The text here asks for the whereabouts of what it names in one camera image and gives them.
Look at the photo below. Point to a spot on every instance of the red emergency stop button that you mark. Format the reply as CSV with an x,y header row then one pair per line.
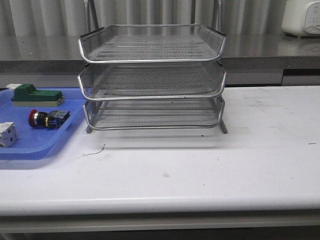
x,y
52,120

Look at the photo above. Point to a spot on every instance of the grey back counter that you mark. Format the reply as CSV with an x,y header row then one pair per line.
x,y
249,60

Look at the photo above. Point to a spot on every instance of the blue plastic tray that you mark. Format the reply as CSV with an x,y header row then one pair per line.
x,y
36,143

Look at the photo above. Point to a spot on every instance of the green electrical module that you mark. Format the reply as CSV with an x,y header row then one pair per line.
x,y
27,95

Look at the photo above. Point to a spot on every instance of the white terminal block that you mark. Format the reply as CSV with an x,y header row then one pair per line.
x,y
8,134

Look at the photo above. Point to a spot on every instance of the white appliance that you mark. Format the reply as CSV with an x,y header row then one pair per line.
x,y
301,18

